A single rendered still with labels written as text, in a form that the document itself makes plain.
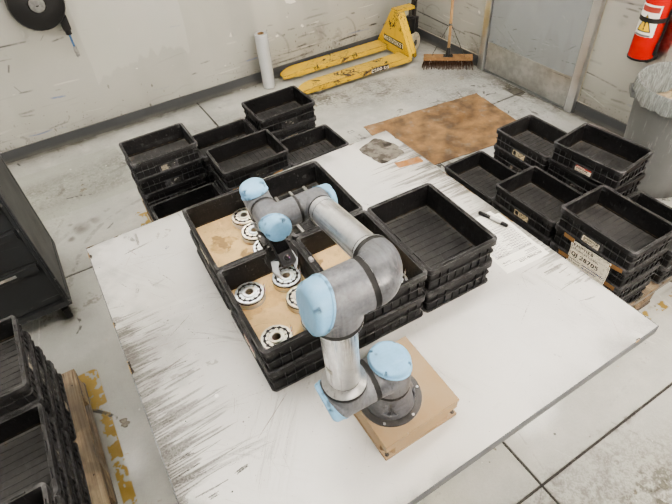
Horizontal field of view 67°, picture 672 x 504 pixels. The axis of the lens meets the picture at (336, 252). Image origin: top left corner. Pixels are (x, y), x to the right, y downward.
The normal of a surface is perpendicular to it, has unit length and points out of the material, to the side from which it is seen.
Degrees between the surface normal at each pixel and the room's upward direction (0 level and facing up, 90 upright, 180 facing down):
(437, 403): 4
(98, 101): 90
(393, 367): 6
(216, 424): 0
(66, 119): 90
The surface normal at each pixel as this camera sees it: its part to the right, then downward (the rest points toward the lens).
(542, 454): -0.07, -0.72
